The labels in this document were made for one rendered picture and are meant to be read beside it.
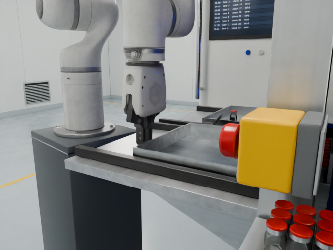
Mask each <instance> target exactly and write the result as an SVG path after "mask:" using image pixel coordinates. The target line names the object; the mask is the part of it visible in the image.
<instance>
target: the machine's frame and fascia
mask: <svg viewBox="0 0 333 250"><path fill-rule="evenodd" d="M325 115H329V116H328V123H331V124H333V56H332V64H331V71H330V79H329V87H328V95H327V103H326V110H325Z"/></svg>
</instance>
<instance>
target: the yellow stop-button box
mask: <svg viewBox="0 0 333 250"><path fill-rule="evenodd" d="M324 119H325V113H323V112H315V111H307V112H306V113H305V112H304V111H300V110H288V109H276V108H264V107H258V108H256V109H255V110H253V111H251V112H250V113H248V114H246V115H245V116H243V117H242V118H241V120H240V122H239V125H240V132H239V149H238V165H237V174H236V177H237V181H238V183H240V184H243V185H247V186H252V187H257V188H262V189H267V190H271V191H276V192H281V193H285V194H289V193H291V194H292V196H296V197H300V198H305V199H311V198H312V197H313V189H314V181H315V173H316V165H317V158H318V150H319V142H320V134H321V129H322V126H323V122H324Z"/></svg>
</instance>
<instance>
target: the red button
mask: <svg viewBox="0 0 333 250"><path fill-rule="evenodd" d="M239 132H240V125H239V124H236V123H228V124H225V125H224V126H223V128H222V130H221V132H220V135H219V149H220V153H221V154H222V155H223V156H224V157H228V158H234V159H237V158H238V149H239Z"/></svg>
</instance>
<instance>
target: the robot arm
mask: <svg viewBox="0 0 333 250"><path fill-rule="evenodd" d="M35 2H36V13H37V16H38V18H39V20H40V21H41V22H42V23H43V24H44V25H46V26H47V27H49V28H52V29H57V30H72V31H85V32H86V34H85V37H84V38H83V40H81V41H80V42H78V43H75V44H73V45H70V46H68V47H66V48H64V49H63V50H62V51H61V53H60V72H61V84H62V96H63V108H64V120H65V124H63V125H57V126H56V127H55V128H54V134H55V135H56V136H59V137H65V138H89V137H97V136H102V135H106V134H109V133H112V132H113V131H115V125H114V124H112V123H109V122H105V121H104V107H103V88H102V68H101V54H102V49H103V46H104V44H105V42H106V40H107V38H108V37H109V36H110V34H111V33H112V31H113V30H114V29H115V27H116V25H117V23H118V20H119V8H118V5H117V2H116V0H35ZM194 22H195V0H122V27H123V60H128V62H126V63H125V65H126V66H125V70H124V77H123V91H122V104H123V111H124V113H125V114H127V117H126V121H127V122H130V123H134V127H136V144H137V145H139V144H141V143H144V142H146V141H149V140H151V139H152V127H153V126H154V119H155V117H156V116H157V115H158V114H159V113H160V112H161V111H163V110H164V109H165V108H166V80H165V72H164V66H163V64H162V63H160V61H164V60H165V39H166V37H167V38H181V37H185V36H187V35H188V34H190V32H191V31H192V29H193V26H194Z"/></svg>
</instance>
